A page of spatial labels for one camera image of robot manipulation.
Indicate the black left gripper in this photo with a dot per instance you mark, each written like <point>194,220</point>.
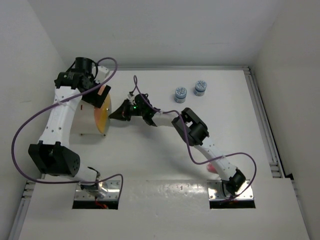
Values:
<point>95,99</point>

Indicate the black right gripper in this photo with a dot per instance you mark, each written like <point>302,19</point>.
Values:
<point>122,113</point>

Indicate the orange drawer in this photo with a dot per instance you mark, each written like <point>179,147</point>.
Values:
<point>101,115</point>

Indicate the cream cabinet with legs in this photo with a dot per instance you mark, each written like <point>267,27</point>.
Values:
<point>84,121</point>

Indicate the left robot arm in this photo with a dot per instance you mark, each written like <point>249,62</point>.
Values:
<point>52,154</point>

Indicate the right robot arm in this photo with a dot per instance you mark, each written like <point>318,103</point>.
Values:
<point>190,128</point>

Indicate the left blue white jar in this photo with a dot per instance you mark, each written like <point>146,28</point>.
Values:
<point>180,94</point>

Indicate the blue white jar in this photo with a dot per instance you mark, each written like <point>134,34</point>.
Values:
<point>180,94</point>
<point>200,88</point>

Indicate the right blue white jar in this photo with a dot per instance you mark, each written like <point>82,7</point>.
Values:
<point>200,88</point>

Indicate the pink-capped tube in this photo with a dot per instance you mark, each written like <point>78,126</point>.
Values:
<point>211,168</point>

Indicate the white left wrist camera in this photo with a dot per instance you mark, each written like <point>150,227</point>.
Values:
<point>103,73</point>

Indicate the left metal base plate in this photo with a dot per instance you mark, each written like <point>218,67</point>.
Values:
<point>108,190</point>

